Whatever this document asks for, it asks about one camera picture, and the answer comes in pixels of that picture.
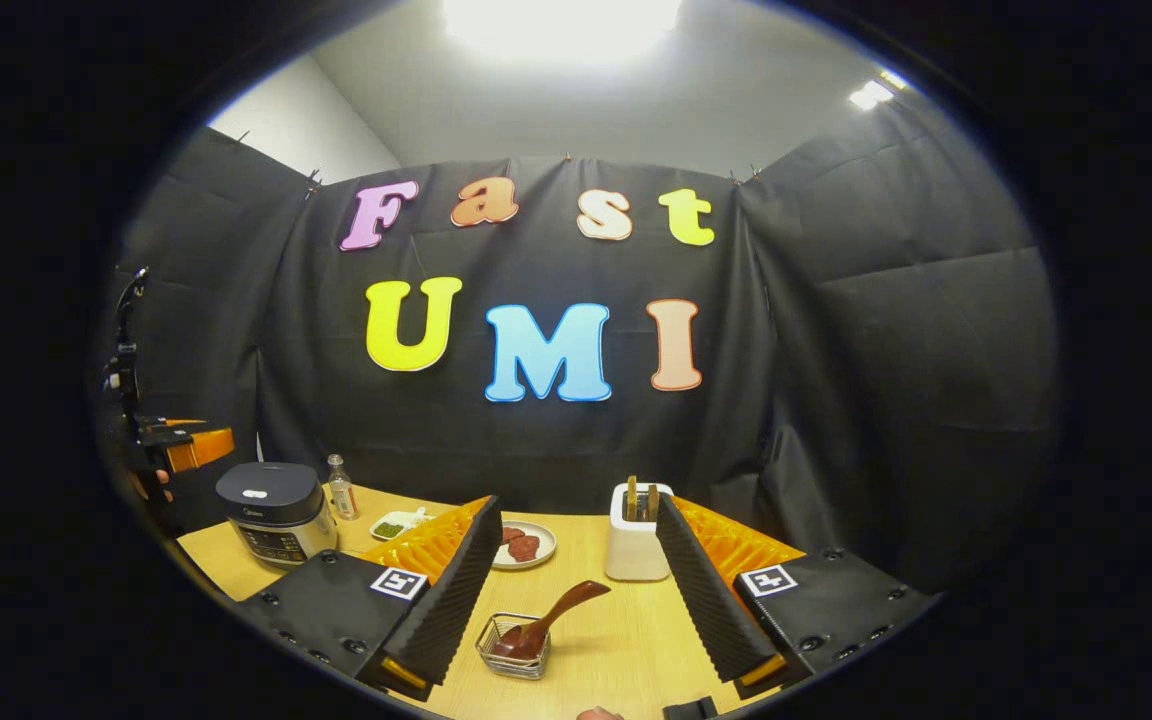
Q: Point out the small clear glass bottle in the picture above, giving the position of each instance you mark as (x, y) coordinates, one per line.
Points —
(342, 495)

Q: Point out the dark grey rice cooker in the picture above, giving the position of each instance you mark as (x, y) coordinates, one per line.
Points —
(271, 500)

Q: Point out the brown wooden spoon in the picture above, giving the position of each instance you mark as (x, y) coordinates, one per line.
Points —
(561, 605)

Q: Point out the white divided dish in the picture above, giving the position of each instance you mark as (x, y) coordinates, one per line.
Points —
(406, 520)

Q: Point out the white toaster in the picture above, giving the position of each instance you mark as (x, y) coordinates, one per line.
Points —
(636, 555)

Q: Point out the round white plate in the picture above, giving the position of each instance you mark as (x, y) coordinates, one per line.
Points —
(544, 540)

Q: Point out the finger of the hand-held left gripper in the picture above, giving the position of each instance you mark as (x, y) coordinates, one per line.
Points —
(176, 422)
(201, 450)

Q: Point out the red-brown meat piece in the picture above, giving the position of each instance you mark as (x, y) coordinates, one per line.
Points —
(512, 535)
(524, 549)

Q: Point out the brown bread slice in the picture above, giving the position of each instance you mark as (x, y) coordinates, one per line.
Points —
(631, 498)
(652, 502)

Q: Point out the black backdrop cloth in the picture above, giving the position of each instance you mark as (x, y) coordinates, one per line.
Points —
(836, 350)

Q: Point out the green mung beans heap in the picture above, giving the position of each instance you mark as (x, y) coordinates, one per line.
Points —
(389, 529)

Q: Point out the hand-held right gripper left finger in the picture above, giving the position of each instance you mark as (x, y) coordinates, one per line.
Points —
(456, 600)

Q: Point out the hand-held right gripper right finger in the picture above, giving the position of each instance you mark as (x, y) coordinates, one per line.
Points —
(701, 610)

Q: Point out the small ceiling light panel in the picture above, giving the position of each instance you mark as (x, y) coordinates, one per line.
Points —
(876, 92)

